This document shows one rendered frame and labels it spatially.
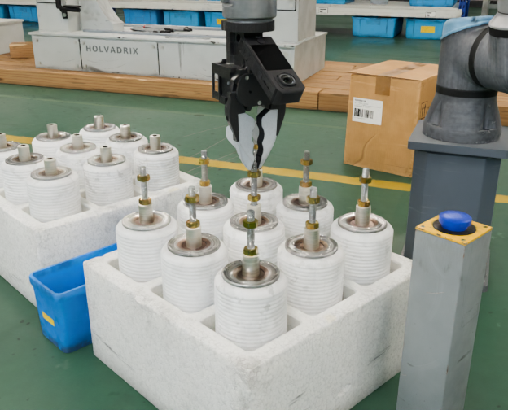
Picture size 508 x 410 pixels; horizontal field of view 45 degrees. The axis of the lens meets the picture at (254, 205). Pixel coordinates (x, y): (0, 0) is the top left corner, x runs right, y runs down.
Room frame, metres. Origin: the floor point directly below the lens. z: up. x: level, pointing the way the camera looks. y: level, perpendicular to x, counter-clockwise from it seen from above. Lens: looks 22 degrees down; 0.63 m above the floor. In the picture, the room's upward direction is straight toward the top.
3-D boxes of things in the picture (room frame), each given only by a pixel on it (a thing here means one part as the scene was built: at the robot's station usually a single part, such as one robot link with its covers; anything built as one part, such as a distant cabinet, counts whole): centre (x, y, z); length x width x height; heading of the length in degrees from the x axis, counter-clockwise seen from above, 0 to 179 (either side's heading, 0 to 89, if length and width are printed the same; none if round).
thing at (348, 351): (0.87, 0.00, 0.09); 0.39 x 0.39 x 0.18; 44
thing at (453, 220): (0.71, -0.25, 0.32); 0.04 x 0.04 x 0.02
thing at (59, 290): (1.01, 0.25, 0.06); 0.30 x 0.11 x 0.12; 134
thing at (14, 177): (1.19, 0.46, 0.16); 0.10 x 0.10 x 0.18
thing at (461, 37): (1.20, -0.42, 0.47); 0.13 x 0.12 x 0.14; 23
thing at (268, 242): (0.87, 0.00, 0.16); 0.10 x 0.10 x 0.18
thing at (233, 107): (0.86, 0.02, 0.43); 0.05 x 0.02 x 0.09; 120
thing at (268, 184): (1.04, 0.00, 0.25); 0.08 x 0.08 x 0.01
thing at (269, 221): (0.87, 0.00, 0.25); 0.08 x 0.08 x 0.01
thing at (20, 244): (1.27, 0.38, 0.09); 0.39 x 0.39 x 0.18; 43
